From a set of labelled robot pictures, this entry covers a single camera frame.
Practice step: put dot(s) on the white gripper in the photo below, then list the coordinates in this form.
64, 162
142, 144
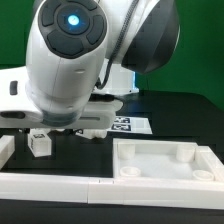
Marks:
18, 111

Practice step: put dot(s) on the white fence bar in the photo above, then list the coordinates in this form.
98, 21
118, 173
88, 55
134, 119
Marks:
121, 191
7, 148

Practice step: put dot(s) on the paper sheet with tags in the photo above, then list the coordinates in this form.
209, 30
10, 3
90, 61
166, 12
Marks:
125, 124

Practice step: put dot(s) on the white front fence bar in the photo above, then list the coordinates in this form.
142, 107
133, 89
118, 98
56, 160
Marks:
121, 191

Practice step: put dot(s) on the white square tabletop part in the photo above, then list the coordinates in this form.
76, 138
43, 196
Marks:
165, 160

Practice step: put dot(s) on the white left fence bar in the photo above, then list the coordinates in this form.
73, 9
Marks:
7, 148

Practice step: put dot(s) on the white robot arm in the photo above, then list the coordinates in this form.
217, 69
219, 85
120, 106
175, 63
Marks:
71, 49

